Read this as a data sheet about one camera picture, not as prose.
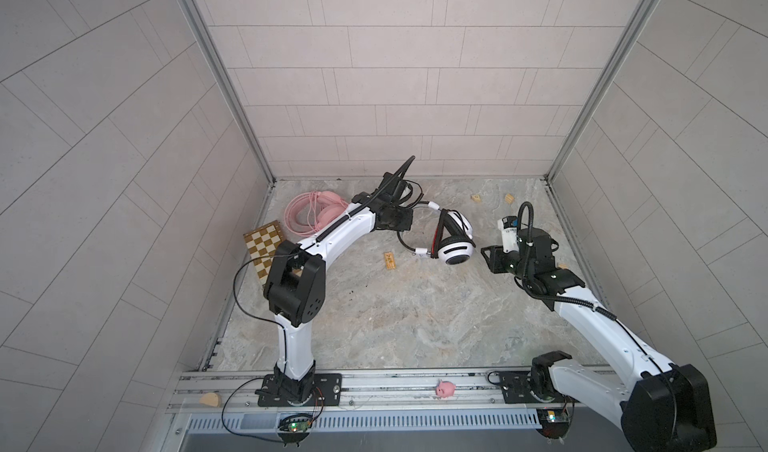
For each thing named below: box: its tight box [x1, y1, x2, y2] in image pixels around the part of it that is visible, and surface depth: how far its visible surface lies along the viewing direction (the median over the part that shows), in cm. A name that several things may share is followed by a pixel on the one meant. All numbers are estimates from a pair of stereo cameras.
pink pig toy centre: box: [435, 378, 457, 399], surface depth 72 cm
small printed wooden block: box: [384, 252, 397, 270], surface depth 95 cm
